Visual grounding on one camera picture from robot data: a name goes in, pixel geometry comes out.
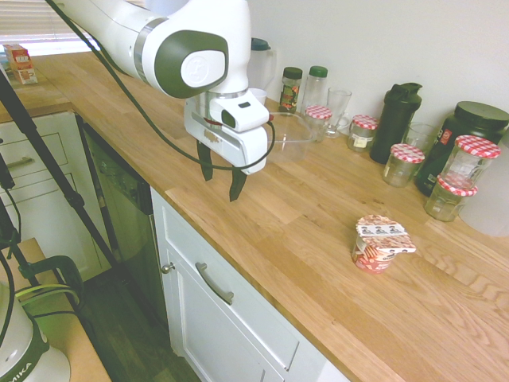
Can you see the black Vega protein tub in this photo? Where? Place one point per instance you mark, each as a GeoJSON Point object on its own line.
{"type": "Point", "coordinates": [477, 121]}

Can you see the empty jar red checked lid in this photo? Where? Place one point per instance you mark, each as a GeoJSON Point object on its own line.
{"type": "Point", "coordinates": [318, 119]}
{"type": "Point", "coordinates": [401, 167]}
{"type": "Point", "coordinates": [469, 167]}

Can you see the white mug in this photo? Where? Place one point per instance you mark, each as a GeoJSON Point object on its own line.
{"type": "Point", "coordinates": [259, 96]}

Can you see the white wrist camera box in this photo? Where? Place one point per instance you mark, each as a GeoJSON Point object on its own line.
{"type": "Point", "coordinates": [246, 113]}

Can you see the clear glass mug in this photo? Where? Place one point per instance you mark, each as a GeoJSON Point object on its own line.
{"type": "Point", "coordinates": [338, 111]}

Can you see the faceted jar red checked lid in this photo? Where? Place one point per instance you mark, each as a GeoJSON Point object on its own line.
{"type": "Point", "coordinates": [447, 203]}

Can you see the dark dishwasher front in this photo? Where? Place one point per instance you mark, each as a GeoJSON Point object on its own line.
{"type": "Point", "coordinates": [119, 207]}

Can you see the white cabinet drawer front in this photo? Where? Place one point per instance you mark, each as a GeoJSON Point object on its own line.
{"type": "Point", "coordinates": [246, 318]}

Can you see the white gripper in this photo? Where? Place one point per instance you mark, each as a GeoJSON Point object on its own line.
{"type": "Point", "coordinates": [248, 149]}

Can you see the black shaker bottle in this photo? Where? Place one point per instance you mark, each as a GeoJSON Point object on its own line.
{"type": "Point", "coordinates": [395, 123]}

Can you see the clear bottle green cap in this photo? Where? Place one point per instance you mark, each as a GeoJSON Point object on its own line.
{"type": "Point", "coordinates": [316, 89]}

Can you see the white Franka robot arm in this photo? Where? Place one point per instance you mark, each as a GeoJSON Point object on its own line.
{"type": "Point", "coordinates": [119, 32]}

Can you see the white window blind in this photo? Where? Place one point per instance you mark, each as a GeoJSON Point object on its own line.
{"type": "Point", "coordinates": [36, 20]}

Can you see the clear plastic rectangular container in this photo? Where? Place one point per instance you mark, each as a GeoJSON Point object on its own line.
{"type": "Point", "coordinates": [294, 135]}

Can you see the white side cabinet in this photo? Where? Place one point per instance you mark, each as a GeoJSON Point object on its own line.
{"type": "Point", "coordinates": [40, 223]}

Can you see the spice jar dark lid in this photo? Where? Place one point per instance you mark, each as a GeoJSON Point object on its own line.
{"type": "Point", "coordinates": [290, 93]}

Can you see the labelled jar red checked lid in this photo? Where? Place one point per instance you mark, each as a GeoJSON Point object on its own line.
{"type": "Point", "coordinates": [362, 135]}

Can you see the clear glass tumbler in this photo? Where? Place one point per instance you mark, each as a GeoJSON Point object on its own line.
{"type": "Point", "coordinates": [421, 137]}

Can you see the black table clamp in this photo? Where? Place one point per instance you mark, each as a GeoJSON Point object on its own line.
{"type": "Point", "coordinates": [59, 266]}

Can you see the black camera tripod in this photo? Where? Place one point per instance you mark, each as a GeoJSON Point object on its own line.
{"type": "Point", "coordinates": [51, 167]}

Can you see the clear pitcher green lid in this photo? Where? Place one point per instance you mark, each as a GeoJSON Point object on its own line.
{"type": "Point", "coordinates": [260, 67]}

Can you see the red and white carton box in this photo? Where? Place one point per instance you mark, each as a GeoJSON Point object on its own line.
{"type": "Point", "coordinates": [22, 65]}

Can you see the silver cabinet knob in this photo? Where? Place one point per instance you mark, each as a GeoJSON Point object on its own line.
{"type": "Point", "coordinates": [168, 268]}

